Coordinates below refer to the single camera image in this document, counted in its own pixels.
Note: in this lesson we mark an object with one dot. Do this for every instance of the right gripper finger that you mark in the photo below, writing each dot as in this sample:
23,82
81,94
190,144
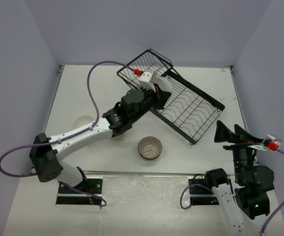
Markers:
242,136
223,133

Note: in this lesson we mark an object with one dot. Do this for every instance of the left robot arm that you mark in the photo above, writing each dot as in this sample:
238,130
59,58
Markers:
48,153

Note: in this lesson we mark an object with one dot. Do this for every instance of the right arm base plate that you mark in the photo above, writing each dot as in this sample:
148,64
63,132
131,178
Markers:
199,196

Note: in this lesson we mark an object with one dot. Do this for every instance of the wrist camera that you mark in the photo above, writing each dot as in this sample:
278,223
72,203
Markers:
146,80
271,142

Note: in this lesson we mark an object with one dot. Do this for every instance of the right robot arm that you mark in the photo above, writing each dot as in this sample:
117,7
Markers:
247,207

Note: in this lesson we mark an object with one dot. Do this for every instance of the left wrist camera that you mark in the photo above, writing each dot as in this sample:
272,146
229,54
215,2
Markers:
146,80

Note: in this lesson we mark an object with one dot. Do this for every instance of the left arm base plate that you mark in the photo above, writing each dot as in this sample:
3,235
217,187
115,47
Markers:
66,196

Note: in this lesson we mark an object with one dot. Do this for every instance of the brown white patterned bowl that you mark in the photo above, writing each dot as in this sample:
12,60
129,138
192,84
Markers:
150,148

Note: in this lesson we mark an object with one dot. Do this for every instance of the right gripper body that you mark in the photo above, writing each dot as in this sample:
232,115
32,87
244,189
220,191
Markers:
242,155

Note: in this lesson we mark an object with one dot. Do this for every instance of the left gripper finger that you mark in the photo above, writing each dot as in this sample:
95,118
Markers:
162,98
154,83

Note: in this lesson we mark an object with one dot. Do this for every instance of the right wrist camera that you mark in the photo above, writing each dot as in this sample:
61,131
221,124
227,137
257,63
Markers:
271,142

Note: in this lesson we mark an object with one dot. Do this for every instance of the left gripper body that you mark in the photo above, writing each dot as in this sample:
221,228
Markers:
149,102

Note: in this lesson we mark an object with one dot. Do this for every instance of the black wire dish rack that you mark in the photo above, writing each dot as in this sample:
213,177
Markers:
189,111

